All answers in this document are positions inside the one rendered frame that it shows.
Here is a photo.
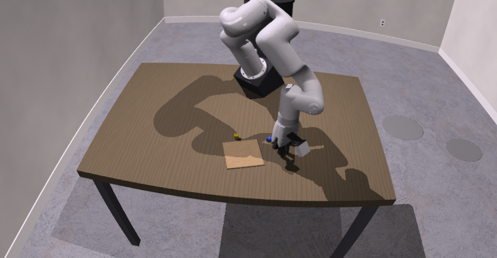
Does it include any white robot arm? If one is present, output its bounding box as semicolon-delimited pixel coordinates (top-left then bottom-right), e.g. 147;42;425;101
219;0;325;126

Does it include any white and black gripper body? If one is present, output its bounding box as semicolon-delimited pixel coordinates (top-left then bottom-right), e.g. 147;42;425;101
271;120;299;147

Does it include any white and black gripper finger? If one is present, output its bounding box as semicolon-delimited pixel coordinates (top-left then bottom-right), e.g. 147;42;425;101
272;138;285;157
284;141;292;154

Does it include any beige flat mat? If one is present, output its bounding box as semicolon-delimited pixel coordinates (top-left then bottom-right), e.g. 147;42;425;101
223;139;264;169

